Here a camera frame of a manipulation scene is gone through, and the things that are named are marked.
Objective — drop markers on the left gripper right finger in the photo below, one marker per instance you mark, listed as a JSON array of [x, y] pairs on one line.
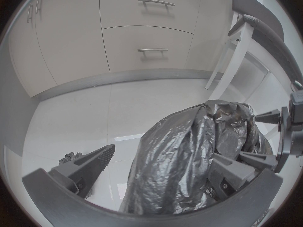
[[227, 178]]

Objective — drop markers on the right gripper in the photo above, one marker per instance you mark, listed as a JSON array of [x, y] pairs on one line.
[[285, 141]]

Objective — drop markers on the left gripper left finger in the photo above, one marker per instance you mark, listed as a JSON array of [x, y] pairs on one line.
[[80, 171]]

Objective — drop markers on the black plastic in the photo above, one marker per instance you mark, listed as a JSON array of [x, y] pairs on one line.
[[71, 157]]

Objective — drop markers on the black plastic bag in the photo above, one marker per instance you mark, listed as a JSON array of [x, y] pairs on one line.
[[170, 162]]

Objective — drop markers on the grey chair with white legs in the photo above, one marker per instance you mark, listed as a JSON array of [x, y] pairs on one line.
[[265, 25]]

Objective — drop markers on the beige cabinet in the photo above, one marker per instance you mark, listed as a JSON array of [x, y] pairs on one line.
[[71, 32]]

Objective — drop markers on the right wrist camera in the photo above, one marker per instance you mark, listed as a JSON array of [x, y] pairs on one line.
[[297, 107]]

